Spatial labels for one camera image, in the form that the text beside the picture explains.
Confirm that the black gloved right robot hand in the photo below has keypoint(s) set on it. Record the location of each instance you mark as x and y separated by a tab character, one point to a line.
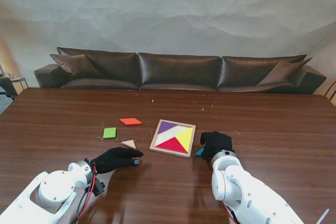
218	142

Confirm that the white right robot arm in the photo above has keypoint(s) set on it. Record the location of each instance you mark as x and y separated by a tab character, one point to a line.
241	190

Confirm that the natural wood tangram triangle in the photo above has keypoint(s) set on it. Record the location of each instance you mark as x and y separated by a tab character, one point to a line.
130	144

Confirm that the small side table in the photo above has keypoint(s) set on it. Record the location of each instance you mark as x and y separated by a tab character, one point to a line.
18	79

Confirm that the orange tangram parallelogram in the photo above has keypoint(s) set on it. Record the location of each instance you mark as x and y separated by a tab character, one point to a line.
130	121

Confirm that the blue tangram triangle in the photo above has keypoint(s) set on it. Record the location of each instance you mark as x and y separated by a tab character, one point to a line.
199	152

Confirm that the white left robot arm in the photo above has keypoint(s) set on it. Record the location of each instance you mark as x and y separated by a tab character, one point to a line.
52	190

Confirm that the purple tangram triangle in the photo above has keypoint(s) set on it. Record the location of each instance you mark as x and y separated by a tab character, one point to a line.
165	126

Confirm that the brown leather sofa pillow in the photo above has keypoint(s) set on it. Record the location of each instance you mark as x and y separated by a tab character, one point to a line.
283	73
76	66

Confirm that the large red tangram triangle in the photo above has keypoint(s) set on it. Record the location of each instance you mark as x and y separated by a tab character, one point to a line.
172	146

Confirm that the dark brown leather sofa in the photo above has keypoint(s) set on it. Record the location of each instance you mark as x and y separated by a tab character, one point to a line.
178	69

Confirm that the green tangram square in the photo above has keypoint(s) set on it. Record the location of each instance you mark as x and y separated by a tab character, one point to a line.
109	133

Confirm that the square wooden tangram tray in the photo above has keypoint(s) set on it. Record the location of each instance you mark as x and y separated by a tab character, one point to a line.
168	136

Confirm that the large yellow tangram triangle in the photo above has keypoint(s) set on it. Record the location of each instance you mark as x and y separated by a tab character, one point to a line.
186	140

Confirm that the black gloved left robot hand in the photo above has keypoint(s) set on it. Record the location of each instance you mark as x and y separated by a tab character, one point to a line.
115	158

